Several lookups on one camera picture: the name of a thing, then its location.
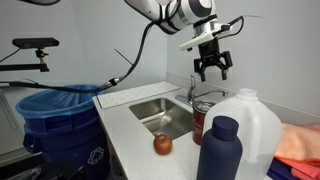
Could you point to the red tumbler with steel lid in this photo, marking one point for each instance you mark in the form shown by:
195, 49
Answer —
199, 123

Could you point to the translucent plastic gallon jug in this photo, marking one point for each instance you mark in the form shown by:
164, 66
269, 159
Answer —
260, 130

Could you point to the stainless steel sink basin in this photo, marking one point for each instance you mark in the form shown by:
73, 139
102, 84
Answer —
160, 116

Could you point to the chrome tap faucet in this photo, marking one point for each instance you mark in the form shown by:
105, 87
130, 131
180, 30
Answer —
191, 95

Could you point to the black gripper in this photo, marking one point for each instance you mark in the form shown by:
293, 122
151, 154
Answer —
211, 55

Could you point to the peach cloth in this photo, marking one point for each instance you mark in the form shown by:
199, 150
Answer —
300, 140

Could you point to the white brick tile mat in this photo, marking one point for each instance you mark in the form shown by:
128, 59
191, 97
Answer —
133, 94

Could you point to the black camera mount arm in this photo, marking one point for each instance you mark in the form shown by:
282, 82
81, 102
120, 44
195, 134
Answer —
30, 67

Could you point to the blue recycling bin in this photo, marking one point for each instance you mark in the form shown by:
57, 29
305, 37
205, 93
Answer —
66, 140

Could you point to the blue bin liner bag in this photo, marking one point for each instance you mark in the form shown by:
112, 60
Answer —
50, 101

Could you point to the black camera bar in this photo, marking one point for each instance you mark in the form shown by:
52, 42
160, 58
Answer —
35, 42

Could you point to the red-orange cloth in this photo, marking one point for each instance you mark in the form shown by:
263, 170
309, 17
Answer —
303, 168

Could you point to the navy blue water bottle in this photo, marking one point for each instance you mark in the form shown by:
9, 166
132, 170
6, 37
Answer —
220, 153

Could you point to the red apple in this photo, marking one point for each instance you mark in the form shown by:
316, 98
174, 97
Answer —
163, 144

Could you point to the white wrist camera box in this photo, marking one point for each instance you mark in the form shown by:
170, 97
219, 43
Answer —
200, 39

